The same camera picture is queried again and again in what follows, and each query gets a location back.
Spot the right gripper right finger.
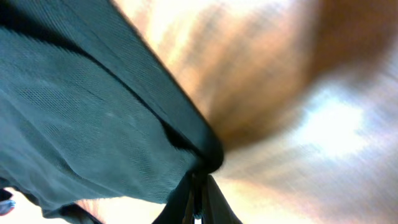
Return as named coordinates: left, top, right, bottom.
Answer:
left=201, top=175, right=243, bottom=224

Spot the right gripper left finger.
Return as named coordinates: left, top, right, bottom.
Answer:
left=152, top=174, right=195, bottom=224

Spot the black t-shirt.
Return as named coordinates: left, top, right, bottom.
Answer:
left=1, top=0, right=224, bottom=223

